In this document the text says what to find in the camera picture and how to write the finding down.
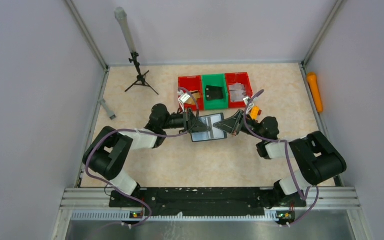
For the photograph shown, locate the black leather card holder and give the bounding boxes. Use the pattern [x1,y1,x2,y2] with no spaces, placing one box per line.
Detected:
[191,113,228,143]

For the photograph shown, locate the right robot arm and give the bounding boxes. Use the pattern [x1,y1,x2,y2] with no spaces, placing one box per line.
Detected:
[213,110,347,205]

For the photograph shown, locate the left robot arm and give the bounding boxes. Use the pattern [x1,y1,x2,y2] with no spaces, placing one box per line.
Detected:
[83,103,210,196]

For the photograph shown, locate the grey cards in red bin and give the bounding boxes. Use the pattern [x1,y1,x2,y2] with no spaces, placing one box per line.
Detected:
[228,83,247,103]

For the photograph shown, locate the gold card in red bin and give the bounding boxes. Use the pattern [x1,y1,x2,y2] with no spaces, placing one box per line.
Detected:
[188,91,202,105]

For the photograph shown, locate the yellow toy block car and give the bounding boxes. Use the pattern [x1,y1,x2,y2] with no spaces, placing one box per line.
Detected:
[249,106,262,120]

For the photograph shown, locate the left red plastic bin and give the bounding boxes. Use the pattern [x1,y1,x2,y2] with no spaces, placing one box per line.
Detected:
[178,75,205,111]

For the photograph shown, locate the green plastic bin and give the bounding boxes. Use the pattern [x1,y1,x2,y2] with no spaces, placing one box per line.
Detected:
[201,73,229,111]

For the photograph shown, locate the orange flashlight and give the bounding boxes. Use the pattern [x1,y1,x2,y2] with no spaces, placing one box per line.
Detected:
[306,72,324,113]

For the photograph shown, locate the black tripod with grey pole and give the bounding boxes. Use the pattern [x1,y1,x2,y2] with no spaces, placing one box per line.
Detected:
[114,7,159,95]

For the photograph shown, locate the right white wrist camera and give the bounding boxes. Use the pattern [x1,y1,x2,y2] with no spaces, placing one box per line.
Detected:
[243,96,255,114]

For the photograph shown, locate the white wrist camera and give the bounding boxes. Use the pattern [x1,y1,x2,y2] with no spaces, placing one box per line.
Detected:
[178,93,191,111]
[243,96,255,114]

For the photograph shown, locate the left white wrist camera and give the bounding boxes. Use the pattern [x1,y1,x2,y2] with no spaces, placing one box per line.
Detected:
[178,93,191,111]

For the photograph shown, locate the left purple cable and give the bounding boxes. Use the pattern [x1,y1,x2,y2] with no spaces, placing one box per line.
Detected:
[84,87,200,228]

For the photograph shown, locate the small grey bracket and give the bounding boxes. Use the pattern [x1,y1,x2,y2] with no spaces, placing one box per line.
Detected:
[98,98,117,121]

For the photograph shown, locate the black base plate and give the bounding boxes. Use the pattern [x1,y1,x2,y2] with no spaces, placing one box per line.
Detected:
[109,187,307,223]

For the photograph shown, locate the aluminium frame rail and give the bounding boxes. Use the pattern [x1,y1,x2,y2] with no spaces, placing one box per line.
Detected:
[52,186,372,240]

